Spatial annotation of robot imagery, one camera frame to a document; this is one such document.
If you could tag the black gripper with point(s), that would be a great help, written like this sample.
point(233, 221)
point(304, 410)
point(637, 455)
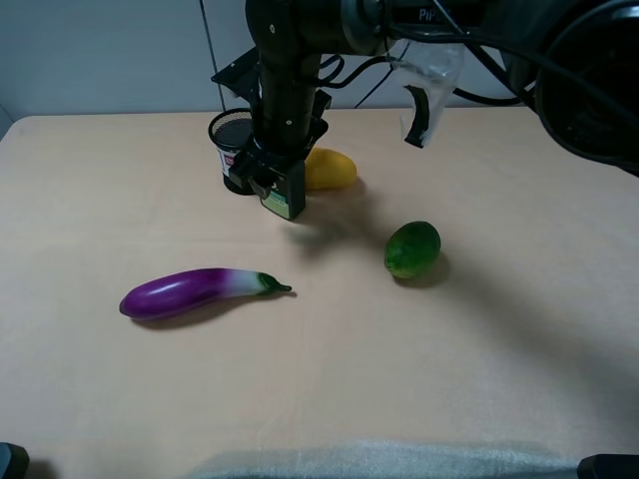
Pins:
point(282, 104)

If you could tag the black ink bottle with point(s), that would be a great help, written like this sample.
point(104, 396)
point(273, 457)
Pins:
point(287, 192)

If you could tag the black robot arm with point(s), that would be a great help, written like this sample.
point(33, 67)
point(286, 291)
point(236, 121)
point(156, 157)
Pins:
point(574, 63)

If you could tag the black object bottom left corner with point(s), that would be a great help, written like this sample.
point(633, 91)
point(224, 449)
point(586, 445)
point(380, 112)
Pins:
point(14, 461)

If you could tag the black object corner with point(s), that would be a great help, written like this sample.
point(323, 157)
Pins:
point(14, 461)
point(609, 466)

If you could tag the black object bottom right corner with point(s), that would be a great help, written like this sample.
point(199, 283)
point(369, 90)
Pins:
point(609, 466)

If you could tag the black mesh pen holder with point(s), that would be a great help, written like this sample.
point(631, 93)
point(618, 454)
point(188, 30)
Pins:
point(229, 132)

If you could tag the yellow mango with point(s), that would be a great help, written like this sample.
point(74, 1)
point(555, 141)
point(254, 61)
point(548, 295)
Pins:
point(327, 169)

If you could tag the purple eggplant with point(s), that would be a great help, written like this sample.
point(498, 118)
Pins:
point(185, 291)

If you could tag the green lime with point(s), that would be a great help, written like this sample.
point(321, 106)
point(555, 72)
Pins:
point(412, 250)

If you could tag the grey cloth at table edge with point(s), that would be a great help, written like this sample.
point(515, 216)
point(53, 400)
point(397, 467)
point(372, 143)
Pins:
point(387, 459)

